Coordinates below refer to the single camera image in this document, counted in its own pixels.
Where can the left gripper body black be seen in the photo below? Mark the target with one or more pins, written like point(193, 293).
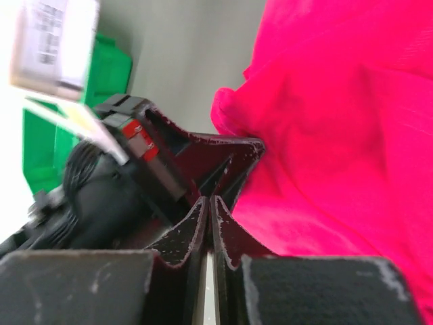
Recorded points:
point(101, 200)

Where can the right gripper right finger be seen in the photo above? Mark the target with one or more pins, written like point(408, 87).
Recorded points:
point(255, 286)

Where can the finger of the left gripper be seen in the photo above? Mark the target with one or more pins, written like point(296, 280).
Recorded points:
point(213, 165)

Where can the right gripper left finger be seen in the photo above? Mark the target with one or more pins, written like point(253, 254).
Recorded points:
point(163, 284)

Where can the magenta t shirt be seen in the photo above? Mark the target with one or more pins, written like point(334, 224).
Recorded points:
point(341, 94)

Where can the green plastic tray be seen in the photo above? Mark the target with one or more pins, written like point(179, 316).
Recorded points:
point(46, 145)

